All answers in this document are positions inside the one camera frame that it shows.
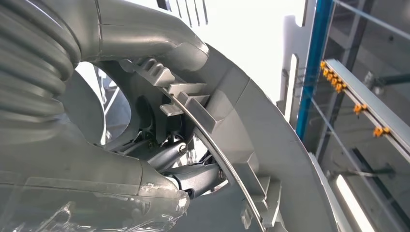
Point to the white overhead crane rail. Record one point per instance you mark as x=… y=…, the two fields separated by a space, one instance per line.
x=378 y=105

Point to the blue overhead crane girder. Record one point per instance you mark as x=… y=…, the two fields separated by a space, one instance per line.
x=315 y=64

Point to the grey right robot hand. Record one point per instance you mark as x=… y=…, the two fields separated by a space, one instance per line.
x=64 y=166

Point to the long ceiling light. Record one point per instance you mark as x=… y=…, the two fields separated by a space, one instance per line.
x=352 y=205

